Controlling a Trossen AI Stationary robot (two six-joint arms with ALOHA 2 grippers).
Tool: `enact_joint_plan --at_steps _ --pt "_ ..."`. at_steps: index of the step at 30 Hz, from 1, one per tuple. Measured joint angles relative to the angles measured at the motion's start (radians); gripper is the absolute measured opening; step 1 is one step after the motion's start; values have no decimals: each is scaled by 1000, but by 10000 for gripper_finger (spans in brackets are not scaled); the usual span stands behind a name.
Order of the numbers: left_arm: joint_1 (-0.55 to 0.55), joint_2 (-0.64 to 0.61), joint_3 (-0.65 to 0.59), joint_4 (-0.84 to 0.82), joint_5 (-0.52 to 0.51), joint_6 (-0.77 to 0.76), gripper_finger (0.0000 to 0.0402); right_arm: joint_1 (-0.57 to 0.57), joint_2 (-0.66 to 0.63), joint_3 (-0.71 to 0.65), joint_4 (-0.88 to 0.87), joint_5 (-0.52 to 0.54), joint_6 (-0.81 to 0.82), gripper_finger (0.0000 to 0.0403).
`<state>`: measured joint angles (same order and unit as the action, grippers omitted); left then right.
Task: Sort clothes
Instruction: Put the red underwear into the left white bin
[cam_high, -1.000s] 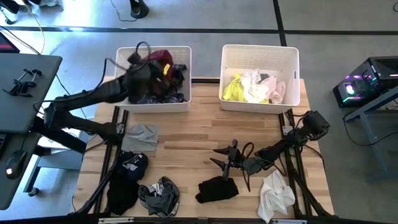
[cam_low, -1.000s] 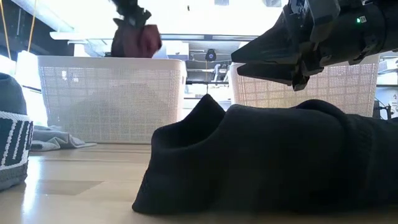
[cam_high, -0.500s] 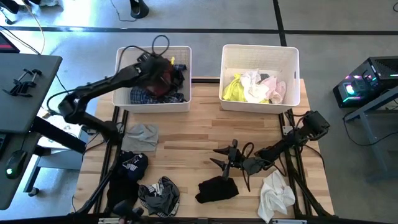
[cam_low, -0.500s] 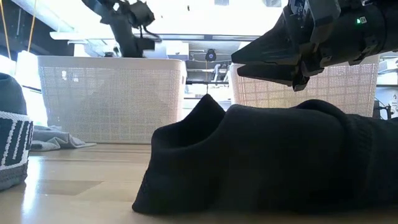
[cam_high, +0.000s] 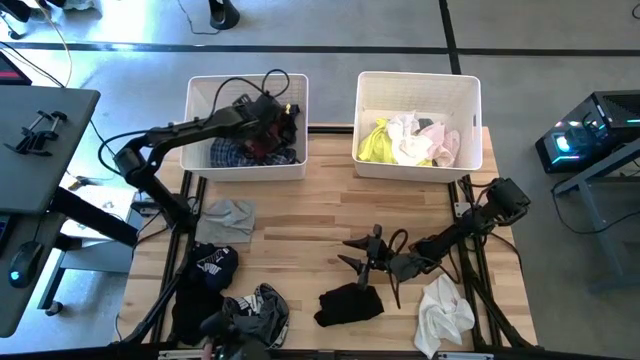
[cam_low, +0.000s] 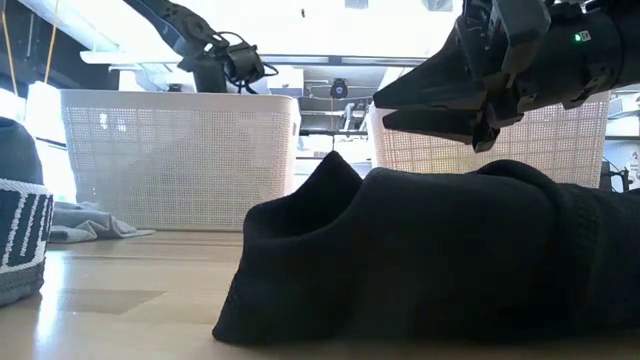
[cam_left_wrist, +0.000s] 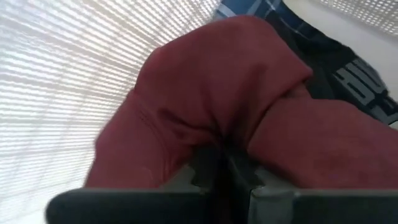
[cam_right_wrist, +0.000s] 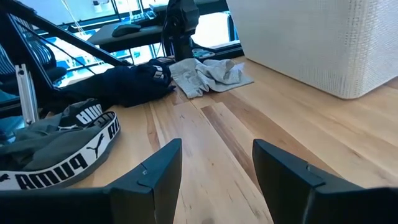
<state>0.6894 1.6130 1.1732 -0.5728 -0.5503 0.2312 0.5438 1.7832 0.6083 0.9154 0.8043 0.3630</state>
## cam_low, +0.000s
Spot light grey heather cloth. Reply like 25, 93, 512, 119
48, 200, 156, 245

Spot black knob blue centre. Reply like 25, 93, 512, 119
329, 78, 350, 100

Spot white mesh laundry basket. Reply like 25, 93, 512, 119
368, 89, 611, 190
58, 88, 302, 232

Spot black sock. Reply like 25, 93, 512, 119
211, 150, 640, 346

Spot black clamp stand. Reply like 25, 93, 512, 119
599, 167, 632, 192

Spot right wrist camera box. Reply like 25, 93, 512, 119
487, 0, 552, 77

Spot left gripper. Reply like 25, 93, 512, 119
192, 58, 230, 95

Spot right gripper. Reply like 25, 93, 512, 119
372, 0, 624, 131

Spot yellow cable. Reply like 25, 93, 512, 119
0, 0, 60, 96

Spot grey Puma boxer briefs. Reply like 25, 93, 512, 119
0, 117, 55, 307

